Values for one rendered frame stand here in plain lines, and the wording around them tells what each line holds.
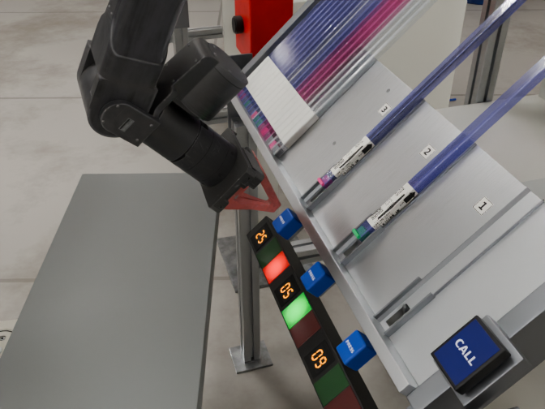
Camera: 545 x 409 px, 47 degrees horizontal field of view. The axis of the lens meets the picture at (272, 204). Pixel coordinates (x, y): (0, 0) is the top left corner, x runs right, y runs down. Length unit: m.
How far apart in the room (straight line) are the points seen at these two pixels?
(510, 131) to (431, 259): 0.65
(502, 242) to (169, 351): 0.40
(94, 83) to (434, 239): 0.36
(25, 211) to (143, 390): 1.49
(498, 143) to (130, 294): 0.70
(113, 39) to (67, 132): 2.03
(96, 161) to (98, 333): 1.61
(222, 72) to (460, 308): 0.32
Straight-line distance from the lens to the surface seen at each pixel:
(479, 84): 1.32
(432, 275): 0.62
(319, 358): 0.68
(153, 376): 0.75
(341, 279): 0.65
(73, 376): 0.77
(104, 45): 0.60
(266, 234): 0.82
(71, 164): 2.38
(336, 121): 0.84
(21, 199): 2.24
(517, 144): 1.20
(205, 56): 0.62
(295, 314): 0.72
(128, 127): 0.62
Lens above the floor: 1.17
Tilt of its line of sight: 35 degrees down
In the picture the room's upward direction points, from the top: straight up
